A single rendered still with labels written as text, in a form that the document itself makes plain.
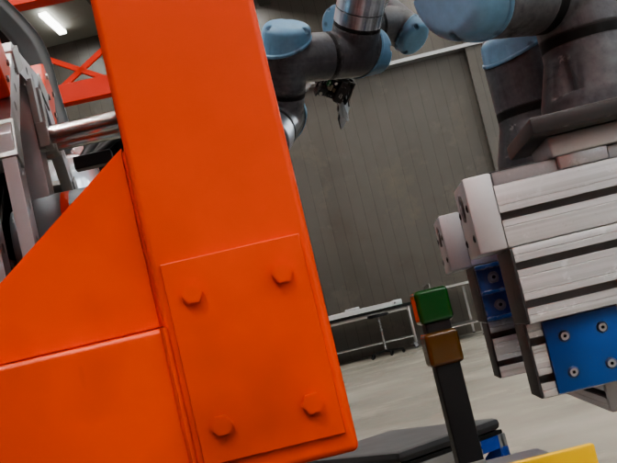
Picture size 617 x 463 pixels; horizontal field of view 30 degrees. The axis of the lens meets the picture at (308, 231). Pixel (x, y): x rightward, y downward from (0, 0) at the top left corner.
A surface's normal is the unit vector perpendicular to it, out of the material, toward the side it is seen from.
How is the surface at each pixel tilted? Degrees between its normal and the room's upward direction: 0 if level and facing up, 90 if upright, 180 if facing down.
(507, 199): 90
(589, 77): 72
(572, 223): 90
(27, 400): 90
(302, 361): 90
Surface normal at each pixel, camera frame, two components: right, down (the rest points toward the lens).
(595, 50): -0.24, -0.33
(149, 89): 0.05, -0.10
